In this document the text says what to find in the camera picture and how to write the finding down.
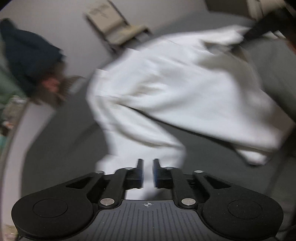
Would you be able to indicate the green curtain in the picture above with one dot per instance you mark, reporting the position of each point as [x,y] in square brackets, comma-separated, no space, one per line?
[9,85]

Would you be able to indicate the white wooden chair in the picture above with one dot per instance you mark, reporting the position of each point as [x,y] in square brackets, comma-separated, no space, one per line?
[112,27]

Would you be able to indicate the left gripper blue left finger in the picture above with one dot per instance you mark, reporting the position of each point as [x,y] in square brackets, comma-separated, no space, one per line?
[135,176]

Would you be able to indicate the dark teal hanging jacket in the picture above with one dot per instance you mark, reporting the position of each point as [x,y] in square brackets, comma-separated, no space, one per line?
[30,57]

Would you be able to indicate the pink hanging cloth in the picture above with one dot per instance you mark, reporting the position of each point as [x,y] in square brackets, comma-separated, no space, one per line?
[51,84]

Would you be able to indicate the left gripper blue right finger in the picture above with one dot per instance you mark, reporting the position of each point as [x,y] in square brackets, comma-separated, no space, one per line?
[162,176]

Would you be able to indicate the white long-sleeve shirt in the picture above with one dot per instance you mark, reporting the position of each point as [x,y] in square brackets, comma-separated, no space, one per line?
[176,79]

